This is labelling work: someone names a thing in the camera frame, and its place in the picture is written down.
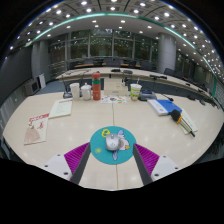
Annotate ceiling lights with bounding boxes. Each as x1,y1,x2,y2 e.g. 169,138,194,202
8,0,224,81

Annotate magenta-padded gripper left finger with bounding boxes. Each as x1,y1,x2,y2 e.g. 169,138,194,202
43,142,92,185

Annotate white lidded mug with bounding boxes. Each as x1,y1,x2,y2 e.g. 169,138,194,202
80,82,93,101

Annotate beige cardboard box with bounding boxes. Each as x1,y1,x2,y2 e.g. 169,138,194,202
103,79,129,97

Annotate round teal cartoon mouse pad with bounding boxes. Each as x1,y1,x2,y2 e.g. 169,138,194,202
89,125,137,166

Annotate green printed paper cup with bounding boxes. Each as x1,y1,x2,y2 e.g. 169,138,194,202
130,83,143,102

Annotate white paper sheet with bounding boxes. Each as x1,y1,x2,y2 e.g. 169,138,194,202
48,98,74,119

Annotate silver grey computer mouse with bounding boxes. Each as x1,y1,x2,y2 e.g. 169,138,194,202
105,133,121,152

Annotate red drink bottle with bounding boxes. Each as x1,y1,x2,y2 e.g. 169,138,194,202
91,71,102,102

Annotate colourful leaflet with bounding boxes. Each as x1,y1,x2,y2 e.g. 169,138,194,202
100,95,128,105

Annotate white standing board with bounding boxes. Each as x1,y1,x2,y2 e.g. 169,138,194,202
38,73,47,90

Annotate red and white brochure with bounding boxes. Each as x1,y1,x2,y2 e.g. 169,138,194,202
23,112,50,146

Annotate white paper cup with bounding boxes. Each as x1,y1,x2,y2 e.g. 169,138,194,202
69,82,81,101

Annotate white booklet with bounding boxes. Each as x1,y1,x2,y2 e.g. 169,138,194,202
179,109,199,136

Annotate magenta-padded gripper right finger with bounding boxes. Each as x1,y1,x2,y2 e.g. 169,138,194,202
132,143,181,185

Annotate dark conference chairs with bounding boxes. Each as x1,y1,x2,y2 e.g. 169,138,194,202
68,58,214,101

